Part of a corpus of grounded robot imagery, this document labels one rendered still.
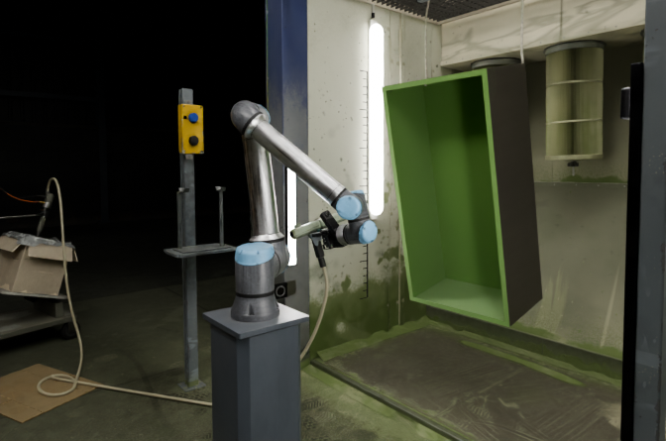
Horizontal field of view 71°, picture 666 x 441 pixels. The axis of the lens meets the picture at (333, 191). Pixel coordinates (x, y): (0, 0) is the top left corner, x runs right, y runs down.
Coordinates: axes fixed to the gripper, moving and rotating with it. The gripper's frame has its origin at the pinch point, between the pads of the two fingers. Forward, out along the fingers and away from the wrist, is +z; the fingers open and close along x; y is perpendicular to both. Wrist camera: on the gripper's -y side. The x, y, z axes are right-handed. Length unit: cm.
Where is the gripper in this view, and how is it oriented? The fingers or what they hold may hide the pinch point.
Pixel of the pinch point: (313, 233)
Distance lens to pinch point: 215.1
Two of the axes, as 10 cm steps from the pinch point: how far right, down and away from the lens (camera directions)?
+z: -6.5, 1.3, 7.5
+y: 2.7, 9.6, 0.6
